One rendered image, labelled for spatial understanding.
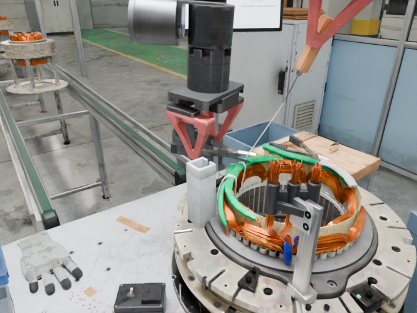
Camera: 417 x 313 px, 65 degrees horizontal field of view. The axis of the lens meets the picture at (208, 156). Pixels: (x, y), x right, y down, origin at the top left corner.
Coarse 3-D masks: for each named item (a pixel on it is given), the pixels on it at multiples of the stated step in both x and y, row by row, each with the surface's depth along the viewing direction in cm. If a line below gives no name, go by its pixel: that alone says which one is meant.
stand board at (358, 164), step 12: (300, 132) 82; (312, 144) 76; (324, 144) 76; (336, 156) 70; (348, 156) 70; (360, 156) 70; (372, 156) 70; (348, 168) 65; (360, 168) 65; (372, 168) 68
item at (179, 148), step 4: (172, 144) 48; (176, 144) 48; (180, 144) 48; (172, 148) 49; (176, 148) 48; (180, 148) 48; (184, 148) 48; (172, 152) 49; (176, 152) 49; (180, 152) 48; (184, 152) 48
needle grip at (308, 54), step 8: (320, 16) 34; (328, 16) 34; (320, 24) 34; (328, 24) 33; (320, 32) 34; (304, 48) 36; (312, 48) 35; (320, 48) 35; (304, 56) 36; (312, 56) 35; (296, 64) 37; (304, 64) 36; (304, 72) 37
